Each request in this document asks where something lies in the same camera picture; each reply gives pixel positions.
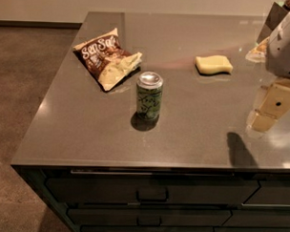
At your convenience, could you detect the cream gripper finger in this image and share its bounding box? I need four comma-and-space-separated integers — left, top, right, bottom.
250, 111, 277, 133

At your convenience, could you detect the brown sea salt chip bag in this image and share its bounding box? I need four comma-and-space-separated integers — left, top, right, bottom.
73, 28, 142, 92

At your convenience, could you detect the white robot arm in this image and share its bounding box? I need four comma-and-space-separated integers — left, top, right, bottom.
247, 12, 290, 133

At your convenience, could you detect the clear plastic snack packet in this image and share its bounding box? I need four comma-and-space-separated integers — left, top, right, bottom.
245, 37, 269, 63

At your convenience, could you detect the yellow sponge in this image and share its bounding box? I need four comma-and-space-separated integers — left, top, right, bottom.
195, 55, 233, 75

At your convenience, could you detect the dark box with snacks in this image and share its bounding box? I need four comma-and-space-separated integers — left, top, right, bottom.
257, 0, 290, 43

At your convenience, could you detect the dark cabinet with drawers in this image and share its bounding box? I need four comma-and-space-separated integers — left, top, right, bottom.
14, 165, 290, 232

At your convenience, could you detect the green drink can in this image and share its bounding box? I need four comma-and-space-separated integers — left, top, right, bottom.
136, 72, 163, 120

